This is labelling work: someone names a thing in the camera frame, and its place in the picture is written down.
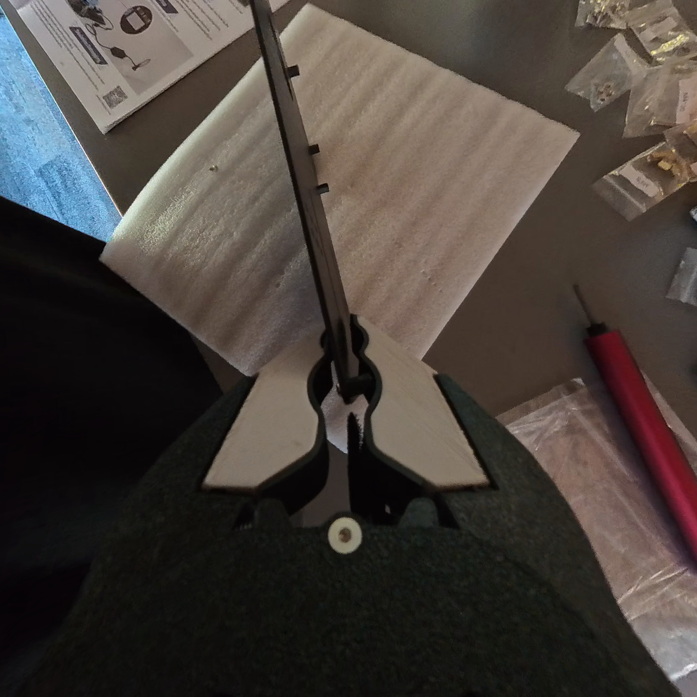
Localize white foam sheet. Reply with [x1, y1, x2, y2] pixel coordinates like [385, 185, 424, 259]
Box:
[98, 3, 580, 455]

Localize scattered small screw bags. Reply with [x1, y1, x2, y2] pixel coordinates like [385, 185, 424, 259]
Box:
[565, 0, 697, 303]

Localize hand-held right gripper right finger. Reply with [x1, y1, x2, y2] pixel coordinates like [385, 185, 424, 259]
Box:
[348, 314, 491, 518]

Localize printed instruction leaflet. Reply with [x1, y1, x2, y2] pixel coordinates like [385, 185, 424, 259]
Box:
[11, 0, 295, 135]

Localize black metal chassis plate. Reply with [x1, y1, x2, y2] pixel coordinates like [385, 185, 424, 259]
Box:
[252, 0, 378, 406]

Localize large clear plastic bag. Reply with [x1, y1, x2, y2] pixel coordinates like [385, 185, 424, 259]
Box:
[496, 376, 697, 697]

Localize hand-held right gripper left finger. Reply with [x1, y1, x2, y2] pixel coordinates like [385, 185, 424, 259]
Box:
[201, 331, 332, 515]

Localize pink screwdriver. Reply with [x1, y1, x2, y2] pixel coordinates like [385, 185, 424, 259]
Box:
[572, 283, 697, 553]

